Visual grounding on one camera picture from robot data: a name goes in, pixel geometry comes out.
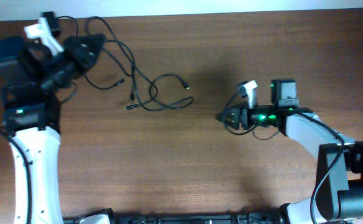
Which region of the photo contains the black cable bundle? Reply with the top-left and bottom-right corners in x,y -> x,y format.
83,16 -> 194,112

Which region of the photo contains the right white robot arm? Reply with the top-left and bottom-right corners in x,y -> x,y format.
216,80 -> 363,223

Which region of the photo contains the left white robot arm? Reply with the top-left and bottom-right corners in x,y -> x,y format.
0,34 -> 106,223

